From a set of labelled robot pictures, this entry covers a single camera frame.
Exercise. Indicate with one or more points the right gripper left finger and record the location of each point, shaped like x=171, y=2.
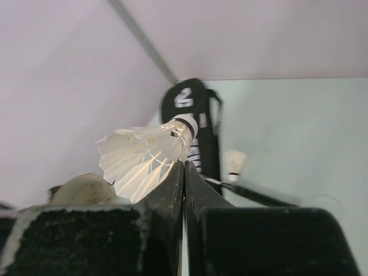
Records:
x=140, y=239

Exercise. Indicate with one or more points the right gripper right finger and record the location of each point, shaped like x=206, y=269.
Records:
x=225, y=240

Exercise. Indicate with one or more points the black shuttlecock tube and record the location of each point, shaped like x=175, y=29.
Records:
x=82, y=190

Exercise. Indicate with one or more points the white shuttlecock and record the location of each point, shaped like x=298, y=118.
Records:
x=235, y=161
x=137, y=160

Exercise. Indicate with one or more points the black racket bag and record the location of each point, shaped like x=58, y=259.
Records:
x=200, y=108

